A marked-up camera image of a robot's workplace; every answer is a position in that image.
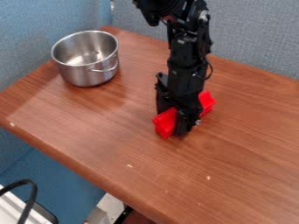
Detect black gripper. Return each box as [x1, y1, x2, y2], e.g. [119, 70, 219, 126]
[155, 31, 212, 136]

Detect red plastic block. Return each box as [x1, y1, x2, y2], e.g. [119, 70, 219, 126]
[152, 90, 216, 138]

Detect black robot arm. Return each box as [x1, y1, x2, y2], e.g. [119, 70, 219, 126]
[132, 0, 214, 136]

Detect metal pot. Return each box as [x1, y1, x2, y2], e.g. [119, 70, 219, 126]
[51, 31, 119, 88]

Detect white box bottom left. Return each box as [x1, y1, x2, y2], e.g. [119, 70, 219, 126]
[0, 192, 60, 224]

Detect white table leg bracket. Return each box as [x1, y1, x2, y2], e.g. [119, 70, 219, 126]
[83, 193, 127, 224]

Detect black cable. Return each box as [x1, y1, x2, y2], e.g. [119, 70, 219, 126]
[0, 178, 39, 224]

